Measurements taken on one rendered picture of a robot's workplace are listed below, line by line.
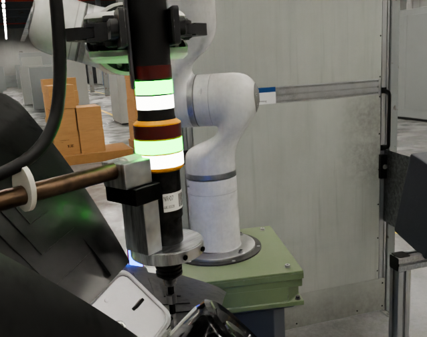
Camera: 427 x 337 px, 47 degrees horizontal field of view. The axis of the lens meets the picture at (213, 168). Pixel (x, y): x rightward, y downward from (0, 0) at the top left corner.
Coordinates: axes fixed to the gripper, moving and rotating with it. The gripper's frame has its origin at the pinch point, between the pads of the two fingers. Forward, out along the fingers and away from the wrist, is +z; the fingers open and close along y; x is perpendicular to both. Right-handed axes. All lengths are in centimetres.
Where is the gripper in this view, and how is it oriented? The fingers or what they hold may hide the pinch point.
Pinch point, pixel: (146, 27)
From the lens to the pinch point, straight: 44.9
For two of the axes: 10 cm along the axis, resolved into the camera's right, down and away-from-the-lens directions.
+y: -9.6, 1.1, -2.6
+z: 2.8, 1.8, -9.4
